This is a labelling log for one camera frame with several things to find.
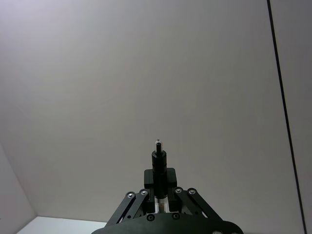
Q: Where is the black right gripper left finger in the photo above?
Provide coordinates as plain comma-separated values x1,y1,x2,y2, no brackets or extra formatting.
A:
106,169,155,224

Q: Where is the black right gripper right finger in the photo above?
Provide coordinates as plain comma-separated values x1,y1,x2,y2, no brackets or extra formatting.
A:
165,167,222,220

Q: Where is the black cylindrical tool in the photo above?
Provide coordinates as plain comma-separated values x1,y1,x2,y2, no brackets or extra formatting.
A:
151,138,169,214

